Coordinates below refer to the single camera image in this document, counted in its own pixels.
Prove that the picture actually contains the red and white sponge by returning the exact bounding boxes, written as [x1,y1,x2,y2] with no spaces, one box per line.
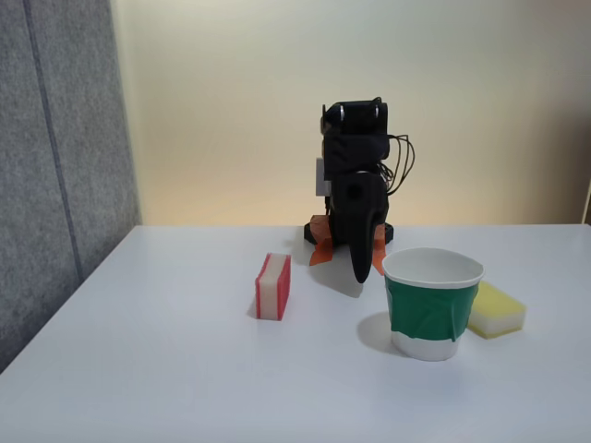
[255,252,293,322]

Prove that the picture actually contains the white controller board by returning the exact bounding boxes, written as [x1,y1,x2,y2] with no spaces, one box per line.
[315,156,334,198]

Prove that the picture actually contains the orange tape strip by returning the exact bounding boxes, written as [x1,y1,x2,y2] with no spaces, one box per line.
[373,238,388,277]
[308,239,335,268]

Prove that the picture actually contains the paper cup with green tape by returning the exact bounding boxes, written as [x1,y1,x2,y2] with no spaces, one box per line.
[381,247,487,363]

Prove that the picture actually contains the yellow and white sponge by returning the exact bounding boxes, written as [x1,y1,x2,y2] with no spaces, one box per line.
[465,281,528,341]

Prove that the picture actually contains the grey felt partition panel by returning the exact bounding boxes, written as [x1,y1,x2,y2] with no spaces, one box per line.
[0,0,142,376]

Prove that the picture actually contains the black cable bundle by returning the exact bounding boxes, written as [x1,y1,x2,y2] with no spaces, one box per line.
[376,132,417,196]

